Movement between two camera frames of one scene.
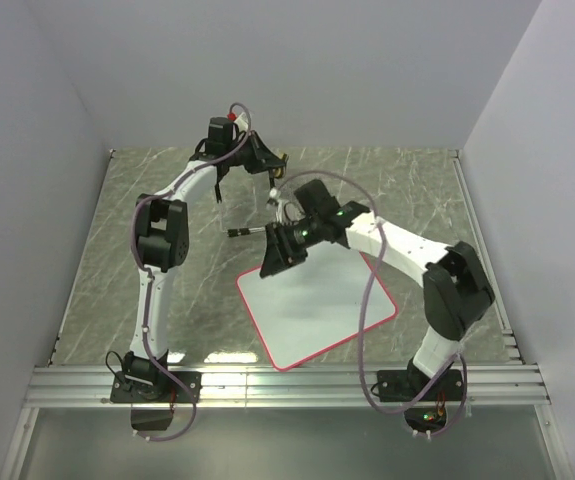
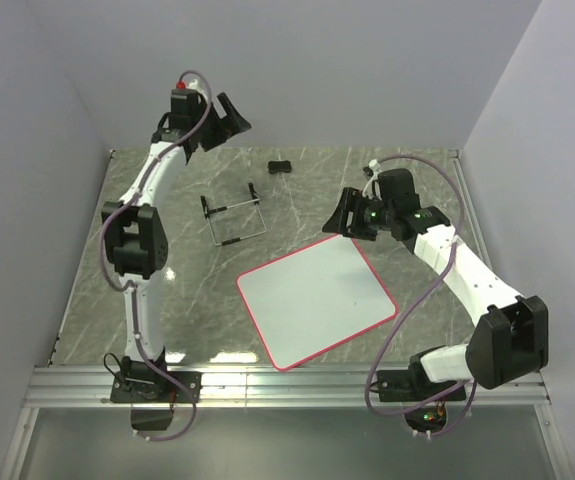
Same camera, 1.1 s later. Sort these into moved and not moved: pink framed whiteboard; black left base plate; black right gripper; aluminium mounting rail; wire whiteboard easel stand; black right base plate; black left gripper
Moved: wire whiteboard easel stand; black left gripper; black right gripper
Not moved: pink framed whiteboard; black right base plate; aluminium mounting rail; black left base plate
